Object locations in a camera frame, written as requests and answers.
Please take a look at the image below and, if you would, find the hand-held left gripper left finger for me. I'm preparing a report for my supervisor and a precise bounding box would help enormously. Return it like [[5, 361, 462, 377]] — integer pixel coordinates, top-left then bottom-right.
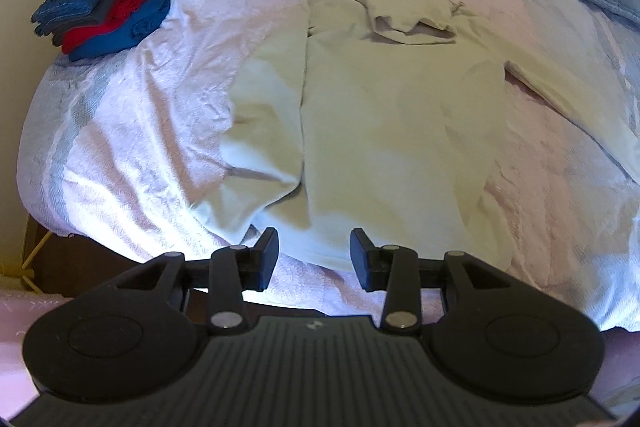
[[115, 227, 279, 338]]

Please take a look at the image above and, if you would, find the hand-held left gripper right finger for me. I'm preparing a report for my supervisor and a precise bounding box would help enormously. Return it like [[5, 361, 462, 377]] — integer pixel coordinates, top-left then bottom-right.
[[349, 228, 506, 335]]

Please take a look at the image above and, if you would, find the folded blue garment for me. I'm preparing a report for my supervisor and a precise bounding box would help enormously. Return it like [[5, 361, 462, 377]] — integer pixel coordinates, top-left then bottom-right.
[[67, 0, 180, 62]]

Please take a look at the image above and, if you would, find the cream long-sleeved shirt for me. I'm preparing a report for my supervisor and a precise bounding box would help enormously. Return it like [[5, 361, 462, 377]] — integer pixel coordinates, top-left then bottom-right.
[[192, 0, 640, 275]]

